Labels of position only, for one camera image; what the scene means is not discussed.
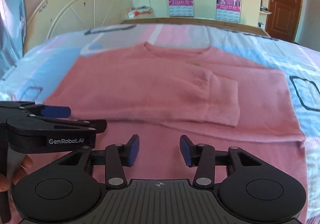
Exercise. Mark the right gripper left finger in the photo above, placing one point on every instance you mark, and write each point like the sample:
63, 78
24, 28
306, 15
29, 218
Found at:
117, 156

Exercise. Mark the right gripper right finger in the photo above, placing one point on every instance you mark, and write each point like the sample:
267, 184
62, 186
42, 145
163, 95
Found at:
201, 156

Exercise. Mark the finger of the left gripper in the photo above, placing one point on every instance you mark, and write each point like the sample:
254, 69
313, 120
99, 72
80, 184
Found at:
55, 111

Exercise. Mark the pink long-sleeve sweater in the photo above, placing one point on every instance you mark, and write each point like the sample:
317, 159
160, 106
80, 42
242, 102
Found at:
160, 94

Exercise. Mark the person's left hand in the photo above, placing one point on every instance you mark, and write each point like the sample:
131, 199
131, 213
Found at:
19, 173

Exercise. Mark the patterned bed sheet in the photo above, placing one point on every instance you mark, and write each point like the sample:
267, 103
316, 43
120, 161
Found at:
36, 76

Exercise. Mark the pink and blue curtain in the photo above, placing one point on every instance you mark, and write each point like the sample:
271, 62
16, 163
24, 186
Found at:
13, 28

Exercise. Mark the cream round headboard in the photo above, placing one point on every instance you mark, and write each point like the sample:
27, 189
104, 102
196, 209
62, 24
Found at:
55, 17

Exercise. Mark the stack of boxes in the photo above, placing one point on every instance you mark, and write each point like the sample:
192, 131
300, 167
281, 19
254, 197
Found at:
138, 11

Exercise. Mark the lower right purple calendar poster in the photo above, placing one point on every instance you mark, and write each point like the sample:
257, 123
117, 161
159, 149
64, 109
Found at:
228, 10

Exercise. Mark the brown wooden door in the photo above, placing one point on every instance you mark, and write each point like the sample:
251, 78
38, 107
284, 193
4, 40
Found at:
283, 21

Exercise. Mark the wooden bed frame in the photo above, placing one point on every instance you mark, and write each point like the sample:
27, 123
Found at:
237, 27

